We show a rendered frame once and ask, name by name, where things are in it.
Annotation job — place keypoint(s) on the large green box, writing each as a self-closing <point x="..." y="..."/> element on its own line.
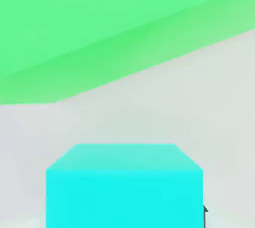
<point x="79" y="22"/>

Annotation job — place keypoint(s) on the small cyan cube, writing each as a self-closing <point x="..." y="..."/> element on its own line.
<point x="124" y="192"/>

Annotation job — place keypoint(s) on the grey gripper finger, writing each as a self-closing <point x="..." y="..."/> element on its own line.
<point x="205" y="218"/>

